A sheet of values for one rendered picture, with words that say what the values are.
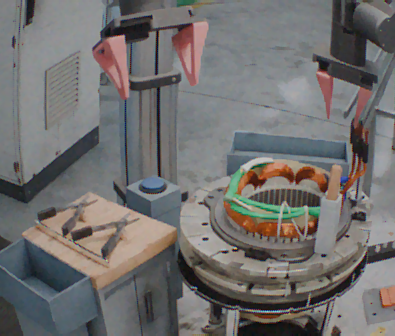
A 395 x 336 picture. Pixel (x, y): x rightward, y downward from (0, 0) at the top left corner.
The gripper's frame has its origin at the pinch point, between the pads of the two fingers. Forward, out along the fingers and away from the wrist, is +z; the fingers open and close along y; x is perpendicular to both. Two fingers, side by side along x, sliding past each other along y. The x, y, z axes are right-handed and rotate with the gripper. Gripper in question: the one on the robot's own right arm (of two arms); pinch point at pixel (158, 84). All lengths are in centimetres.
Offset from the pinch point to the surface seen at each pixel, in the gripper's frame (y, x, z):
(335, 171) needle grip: 24.4, 4.8, 14.5
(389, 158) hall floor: 230, 228, 29
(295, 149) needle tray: 47, 51, 10
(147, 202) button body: 14, 48, 13
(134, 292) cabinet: 1.7, 32.9, 26.5
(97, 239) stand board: -1.6, 33.6, 16.8
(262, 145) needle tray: 42, 54, 8
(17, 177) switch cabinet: 26, 263, -8
